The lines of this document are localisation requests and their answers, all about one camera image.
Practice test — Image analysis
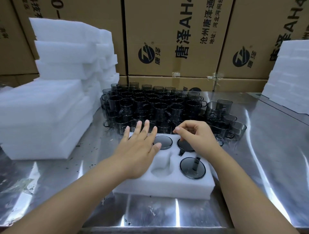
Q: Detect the person's left hand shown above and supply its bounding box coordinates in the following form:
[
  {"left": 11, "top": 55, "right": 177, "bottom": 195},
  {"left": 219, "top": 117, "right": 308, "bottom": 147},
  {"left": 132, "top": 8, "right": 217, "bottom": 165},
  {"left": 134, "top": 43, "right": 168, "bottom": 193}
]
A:
[{"left": 113, "top": 120, "right": 162, "bottom": 180}]

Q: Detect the person's right hand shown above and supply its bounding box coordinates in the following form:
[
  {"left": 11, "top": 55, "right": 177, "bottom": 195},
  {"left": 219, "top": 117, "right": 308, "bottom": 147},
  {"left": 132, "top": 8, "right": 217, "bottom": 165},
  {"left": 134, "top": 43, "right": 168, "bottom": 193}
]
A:
[{"left": 173, "top": 120, "right": 219, "bottom": 160}]

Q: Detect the person's right forearm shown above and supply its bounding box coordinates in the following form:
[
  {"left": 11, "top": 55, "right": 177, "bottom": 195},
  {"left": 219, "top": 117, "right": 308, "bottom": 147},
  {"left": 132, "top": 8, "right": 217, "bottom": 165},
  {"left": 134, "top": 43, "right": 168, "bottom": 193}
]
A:
[{"left": 207, "top": 147, "right": 300, "bottom": 234}]

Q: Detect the person's left forearm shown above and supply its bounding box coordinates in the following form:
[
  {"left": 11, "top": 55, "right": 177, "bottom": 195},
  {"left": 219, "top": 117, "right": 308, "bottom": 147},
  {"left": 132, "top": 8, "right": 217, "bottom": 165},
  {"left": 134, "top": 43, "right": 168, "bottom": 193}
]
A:
[{"left": 0, "top": 154, "right": 136, "bottom": 234}]

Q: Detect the group of dark glass mugs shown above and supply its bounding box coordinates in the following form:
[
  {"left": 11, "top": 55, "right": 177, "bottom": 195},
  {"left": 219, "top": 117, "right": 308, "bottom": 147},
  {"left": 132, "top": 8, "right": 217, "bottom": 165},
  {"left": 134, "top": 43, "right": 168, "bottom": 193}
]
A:
[{"left": 100, "top": 82, "right": 247, "bottom": 147}]

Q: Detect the white foam tray with holes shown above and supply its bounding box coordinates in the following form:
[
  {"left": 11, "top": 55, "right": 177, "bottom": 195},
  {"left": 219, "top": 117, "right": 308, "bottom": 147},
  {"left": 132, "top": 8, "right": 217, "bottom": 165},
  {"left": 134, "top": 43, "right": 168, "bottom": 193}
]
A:
[{"left": 113, "top": 131, "right": 216, "bottom": 200}]

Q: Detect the low stack of foam sheets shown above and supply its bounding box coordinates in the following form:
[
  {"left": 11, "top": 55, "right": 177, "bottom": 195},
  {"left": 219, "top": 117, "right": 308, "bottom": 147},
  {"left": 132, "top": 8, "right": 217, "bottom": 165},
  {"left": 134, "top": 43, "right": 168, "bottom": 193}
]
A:
[{"left": 0, "top": 79, "right": 98, "bottom": 160}]

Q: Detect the tall stack of foam blocks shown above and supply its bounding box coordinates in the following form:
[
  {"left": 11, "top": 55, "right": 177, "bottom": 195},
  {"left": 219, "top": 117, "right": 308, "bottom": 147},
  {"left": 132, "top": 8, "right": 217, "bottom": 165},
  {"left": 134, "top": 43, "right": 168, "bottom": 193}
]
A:
[{"left": 28, "top": 17, "right": 120, "bottom": 97}]

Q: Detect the stack of white foam trays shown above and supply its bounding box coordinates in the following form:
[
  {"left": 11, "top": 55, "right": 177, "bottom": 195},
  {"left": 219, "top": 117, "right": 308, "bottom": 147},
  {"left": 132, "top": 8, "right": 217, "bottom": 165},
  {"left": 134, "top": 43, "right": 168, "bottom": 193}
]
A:
[{"left": 262, "top": 40, "right": 309, "bottom": 115}]

